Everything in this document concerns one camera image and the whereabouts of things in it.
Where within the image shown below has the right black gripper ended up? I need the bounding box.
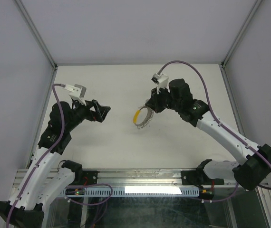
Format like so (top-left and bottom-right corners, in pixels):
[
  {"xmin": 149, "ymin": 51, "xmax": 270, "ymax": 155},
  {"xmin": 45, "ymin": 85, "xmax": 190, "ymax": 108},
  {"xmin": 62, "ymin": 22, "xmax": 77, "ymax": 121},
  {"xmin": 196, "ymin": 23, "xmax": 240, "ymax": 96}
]
[{"xmin": 145, "ymin": 85, "xmax": 181, "ymax": 114}]

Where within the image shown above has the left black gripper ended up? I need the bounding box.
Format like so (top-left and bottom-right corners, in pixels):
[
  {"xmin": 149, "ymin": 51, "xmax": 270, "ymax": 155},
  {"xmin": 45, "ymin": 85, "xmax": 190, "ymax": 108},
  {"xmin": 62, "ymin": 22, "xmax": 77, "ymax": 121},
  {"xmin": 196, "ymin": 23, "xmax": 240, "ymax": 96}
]
[{"xmin": 65, "ymin": 97, "xmax": 110, "ymax": 132}]

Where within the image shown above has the large keyring with yellow grip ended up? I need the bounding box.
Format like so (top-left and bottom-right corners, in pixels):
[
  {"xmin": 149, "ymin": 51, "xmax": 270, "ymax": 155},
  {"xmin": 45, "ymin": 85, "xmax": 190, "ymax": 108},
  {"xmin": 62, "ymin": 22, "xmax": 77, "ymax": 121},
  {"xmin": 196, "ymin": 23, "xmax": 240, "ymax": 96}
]
[{"xmin": 133, "ymin": 105, "xmax": 154, "ymax": 130}]

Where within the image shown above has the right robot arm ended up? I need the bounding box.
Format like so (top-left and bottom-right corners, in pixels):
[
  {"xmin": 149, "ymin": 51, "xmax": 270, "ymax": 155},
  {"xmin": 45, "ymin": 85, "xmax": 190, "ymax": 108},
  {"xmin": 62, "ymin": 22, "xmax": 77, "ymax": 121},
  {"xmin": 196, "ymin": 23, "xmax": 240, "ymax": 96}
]
[{"xmin": 146, "ymin": 76, "xmax": 271, "ymax": 190}]

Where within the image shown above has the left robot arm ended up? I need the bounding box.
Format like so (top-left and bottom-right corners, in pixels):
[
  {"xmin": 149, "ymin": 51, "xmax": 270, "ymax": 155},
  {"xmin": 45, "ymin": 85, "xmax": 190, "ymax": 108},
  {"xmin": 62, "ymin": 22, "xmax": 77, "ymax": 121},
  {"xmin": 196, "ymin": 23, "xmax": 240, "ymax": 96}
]
[{"xmin": 0, "ymin": 100, "xmax": 111, "ymax": 228}]

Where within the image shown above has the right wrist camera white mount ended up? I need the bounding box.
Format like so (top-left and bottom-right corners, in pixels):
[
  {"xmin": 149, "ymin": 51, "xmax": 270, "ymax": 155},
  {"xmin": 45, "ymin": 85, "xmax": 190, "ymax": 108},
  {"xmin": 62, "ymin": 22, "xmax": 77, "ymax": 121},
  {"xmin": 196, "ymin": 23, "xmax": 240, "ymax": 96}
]
[{"xmin": 152, "ymin": 73, "xmax": 169, "ymax": 94}]

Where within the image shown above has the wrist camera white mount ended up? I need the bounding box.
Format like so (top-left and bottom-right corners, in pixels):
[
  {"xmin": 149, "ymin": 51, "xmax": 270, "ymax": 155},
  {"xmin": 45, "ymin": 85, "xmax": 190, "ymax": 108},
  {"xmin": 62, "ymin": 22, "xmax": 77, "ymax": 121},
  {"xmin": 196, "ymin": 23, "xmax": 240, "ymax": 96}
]
[
  {"xmin": 60, "ymin": 84, "xmax": 87, "ymax": 106},
  {"xmin": 152, "ymin": 73, "xmax": 169, "ymax": 94}
]

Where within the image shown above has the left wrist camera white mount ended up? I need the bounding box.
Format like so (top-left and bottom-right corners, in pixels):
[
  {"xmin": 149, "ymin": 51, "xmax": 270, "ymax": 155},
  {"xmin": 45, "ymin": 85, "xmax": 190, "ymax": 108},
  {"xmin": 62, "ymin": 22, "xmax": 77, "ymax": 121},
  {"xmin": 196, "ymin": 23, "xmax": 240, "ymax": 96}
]
[{"xmin": 60, "ymin": 84, "xmax": 87, "ymax": 106}]

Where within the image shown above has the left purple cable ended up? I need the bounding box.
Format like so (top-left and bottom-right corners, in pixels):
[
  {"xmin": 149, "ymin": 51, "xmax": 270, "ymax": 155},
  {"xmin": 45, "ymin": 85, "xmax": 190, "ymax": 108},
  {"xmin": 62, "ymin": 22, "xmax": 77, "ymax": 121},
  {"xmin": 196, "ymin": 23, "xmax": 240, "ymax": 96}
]
[{"xmin": 6, "ymin": 83, "xmax": 114, "ymax": 226}]

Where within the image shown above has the purple cable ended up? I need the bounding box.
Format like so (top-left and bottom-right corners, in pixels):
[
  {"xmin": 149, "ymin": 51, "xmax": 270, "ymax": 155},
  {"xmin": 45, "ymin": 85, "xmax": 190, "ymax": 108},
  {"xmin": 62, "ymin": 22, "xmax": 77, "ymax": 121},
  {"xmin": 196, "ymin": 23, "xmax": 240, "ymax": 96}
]
[
  {"xmin": 6, "ymin": 83, "xmax": 114, "ymax": 226},
  {"xmin": 156, "ymin": 60, "xmax": 271, "ymax": 203}
]

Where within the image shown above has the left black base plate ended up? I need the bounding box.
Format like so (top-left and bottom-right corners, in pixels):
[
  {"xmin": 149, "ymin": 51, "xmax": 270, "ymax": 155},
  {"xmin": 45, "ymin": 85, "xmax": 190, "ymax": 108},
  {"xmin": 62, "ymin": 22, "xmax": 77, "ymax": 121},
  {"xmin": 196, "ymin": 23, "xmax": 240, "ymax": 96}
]
[{"xmin": 70, "ymin": 170, "xmax": 99, "ymax": 186}]

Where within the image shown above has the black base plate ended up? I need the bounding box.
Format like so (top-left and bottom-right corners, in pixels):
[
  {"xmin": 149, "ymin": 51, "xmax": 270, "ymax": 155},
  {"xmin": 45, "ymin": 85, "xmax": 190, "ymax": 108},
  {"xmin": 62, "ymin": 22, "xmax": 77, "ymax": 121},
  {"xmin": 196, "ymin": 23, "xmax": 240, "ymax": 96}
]
[
  {"xmin": 70, "ymin": 170, "xmax": 99, "ymax": 186},
  {"xmin": 181, "ymin": 170, "xmax": 224, "ymax": 188}
]

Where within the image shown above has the aluminium mounting rail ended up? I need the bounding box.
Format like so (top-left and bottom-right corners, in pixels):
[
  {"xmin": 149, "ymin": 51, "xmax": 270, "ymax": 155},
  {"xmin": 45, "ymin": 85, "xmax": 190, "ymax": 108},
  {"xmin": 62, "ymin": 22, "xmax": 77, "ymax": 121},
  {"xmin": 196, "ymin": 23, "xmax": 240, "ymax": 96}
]
[{"xmin": 13, "ymin": 168, "xmax": 237, "ymax": 188}]

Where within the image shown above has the right aluminium frame post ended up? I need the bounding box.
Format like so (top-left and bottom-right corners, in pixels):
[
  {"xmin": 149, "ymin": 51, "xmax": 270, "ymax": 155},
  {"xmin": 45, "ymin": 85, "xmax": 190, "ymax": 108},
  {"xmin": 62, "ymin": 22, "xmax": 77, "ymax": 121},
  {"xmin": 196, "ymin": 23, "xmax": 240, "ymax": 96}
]
[{"xmin": 219, "ymin": 0, "xmax": 264, "ymax": 136}]

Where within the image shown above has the aluminium frame post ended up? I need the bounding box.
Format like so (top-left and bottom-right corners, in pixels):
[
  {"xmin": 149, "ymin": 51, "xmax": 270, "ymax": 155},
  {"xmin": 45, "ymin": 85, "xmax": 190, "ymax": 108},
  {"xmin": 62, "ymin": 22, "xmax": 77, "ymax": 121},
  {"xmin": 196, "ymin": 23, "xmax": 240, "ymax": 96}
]
[
  {"xmin": 13, "ymin": 0, "xmax": 58, "ymax": 168},
  {"xmin": 219, "ymin": 0, "xmax": 264, "ymax": 136}
]

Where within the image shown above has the white slotted cable duct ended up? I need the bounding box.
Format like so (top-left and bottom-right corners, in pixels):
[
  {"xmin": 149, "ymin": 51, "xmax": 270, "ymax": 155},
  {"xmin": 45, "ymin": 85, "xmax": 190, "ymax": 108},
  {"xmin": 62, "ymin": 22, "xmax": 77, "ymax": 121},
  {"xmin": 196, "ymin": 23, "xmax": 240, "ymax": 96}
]
[{"xmin": 59, "ymin": 186, "xmax": 199, "ymax": 197}]

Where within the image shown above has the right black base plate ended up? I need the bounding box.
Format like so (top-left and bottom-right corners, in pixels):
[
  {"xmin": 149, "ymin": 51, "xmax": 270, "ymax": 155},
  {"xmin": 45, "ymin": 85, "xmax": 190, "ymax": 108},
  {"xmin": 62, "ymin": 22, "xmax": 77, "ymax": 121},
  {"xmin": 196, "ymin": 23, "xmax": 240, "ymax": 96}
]
[{"xmin": 181, "ymin": 170, "xmax": 224, "ymax": 188}]

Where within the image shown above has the left aluminium frame post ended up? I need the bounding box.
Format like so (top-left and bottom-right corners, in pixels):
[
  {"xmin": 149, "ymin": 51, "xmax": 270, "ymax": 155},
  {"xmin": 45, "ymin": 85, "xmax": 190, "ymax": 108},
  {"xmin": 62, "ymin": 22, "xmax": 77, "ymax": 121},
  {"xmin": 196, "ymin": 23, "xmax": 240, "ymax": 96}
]
[{"xmin": 13, "ymin": 0, "xmax": 58, "ymax": 168}]

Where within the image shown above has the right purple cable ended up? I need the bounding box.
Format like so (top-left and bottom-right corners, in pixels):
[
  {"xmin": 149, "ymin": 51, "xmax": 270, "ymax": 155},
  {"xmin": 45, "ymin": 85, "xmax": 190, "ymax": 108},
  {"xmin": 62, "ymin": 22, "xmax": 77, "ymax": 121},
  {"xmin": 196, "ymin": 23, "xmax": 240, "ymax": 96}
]
[{"xmin": 156, "ymin": 60, "xmax": 271, "ymax": 203}]

